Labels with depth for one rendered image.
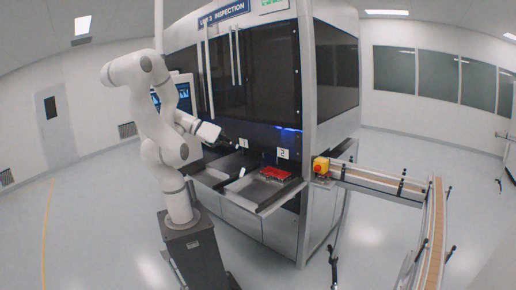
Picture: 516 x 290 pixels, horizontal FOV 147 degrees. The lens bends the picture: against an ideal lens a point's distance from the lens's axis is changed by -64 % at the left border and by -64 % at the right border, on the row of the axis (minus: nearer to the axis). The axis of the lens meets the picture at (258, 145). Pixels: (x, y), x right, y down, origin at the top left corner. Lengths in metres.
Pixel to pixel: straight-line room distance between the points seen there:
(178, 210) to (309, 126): 0.78
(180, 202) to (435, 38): 5.65
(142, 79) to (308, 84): 0.78
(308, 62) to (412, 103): 4.67
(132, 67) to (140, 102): 0.14
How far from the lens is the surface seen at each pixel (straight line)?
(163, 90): 0.91
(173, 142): 0.84
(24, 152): 6.53
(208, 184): 1.31
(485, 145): 6.14
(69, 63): 6.19
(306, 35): 1.12
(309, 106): 1.12
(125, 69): 0.70
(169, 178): 0.94
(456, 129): 5.80
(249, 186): 1.24
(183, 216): 1.03
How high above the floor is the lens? 1.51
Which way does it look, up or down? 20 degrees down
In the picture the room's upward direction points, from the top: 4 degrees counter-clockwise
